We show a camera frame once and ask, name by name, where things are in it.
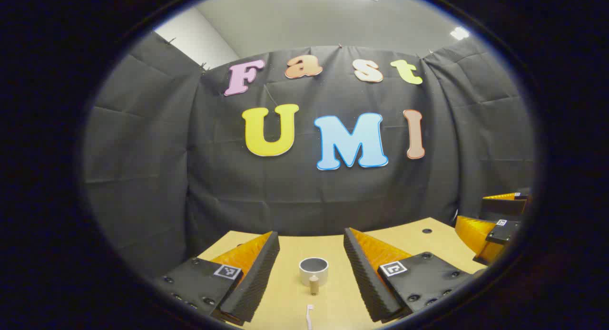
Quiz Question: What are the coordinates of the wooden desktop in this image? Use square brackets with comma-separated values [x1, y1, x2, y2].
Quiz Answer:
[197, 217, 488, 330]

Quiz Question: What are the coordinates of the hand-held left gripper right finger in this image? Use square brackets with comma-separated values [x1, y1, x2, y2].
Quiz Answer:
[344, 227, 488, 323]

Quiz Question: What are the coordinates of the white cup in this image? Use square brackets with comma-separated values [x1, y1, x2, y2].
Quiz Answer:
[299, 257, 330, 295]

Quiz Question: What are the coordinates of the black backdrop cloth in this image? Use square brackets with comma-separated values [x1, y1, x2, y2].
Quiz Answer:
[81, 31, 536, 278]

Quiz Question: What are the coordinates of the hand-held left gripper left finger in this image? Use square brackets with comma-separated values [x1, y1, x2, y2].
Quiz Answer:
[159, 231, 280, 327]

